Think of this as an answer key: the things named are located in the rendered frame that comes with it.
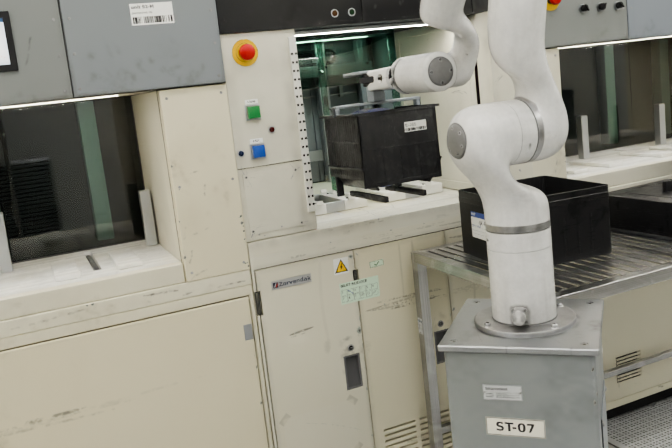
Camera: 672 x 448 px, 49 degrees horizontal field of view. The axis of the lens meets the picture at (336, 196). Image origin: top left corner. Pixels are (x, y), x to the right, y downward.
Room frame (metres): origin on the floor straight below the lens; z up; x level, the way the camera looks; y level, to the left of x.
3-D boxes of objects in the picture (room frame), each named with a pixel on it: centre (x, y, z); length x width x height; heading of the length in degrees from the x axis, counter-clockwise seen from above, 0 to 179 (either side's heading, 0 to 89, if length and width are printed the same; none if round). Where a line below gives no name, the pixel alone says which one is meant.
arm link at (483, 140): (1.35, -0.30, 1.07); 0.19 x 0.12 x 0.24; 113
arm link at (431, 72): (1.63, -0.23, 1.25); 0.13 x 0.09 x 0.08; 23
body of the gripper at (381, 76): (1.76, -0.17, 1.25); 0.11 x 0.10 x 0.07; 23
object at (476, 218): (1.87, -0.50, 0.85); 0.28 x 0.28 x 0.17; 18
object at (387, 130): (1.86, -0.13, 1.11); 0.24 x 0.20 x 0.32; 113
